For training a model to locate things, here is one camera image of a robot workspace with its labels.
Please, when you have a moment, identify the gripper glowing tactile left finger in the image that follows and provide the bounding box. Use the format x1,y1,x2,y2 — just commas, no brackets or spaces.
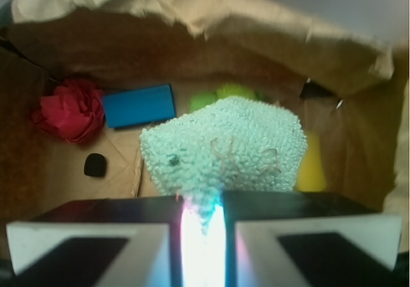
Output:
6,197,183,286

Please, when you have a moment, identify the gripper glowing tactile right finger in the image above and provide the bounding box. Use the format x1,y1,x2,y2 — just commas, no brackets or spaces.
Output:
222,192,402,286

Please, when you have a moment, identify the light blue microfibre cloth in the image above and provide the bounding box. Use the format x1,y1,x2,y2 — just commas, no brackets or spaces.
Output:
140,97,308,233

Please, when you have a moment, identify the yellow green scouring sponge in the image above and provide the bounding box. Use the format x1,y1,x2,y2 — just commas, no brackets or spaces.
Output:
296,131,327,192

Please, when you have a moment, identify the small black foam piece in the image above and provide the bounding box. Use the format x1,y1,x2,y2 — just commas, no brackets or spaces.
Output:
83,153,107,177

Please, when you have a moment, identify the blue rectangular block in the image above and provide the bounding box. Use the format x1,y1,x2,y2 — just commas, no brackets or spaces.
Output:
102,84,176,128

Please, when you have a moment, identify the red crumpled tissue paper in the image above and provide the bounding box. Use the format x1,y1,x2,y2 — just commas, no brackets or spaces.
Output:
30,78,105,144

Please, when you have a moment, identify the green knitted fluffy toy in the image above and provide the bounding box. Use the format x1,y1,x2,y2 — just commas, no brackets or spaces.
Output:
188,83,266,113

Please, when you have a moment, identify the brown paper bag tray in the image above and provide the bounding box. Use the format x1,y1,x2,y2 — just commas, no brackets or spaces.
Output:
0,0,410,268

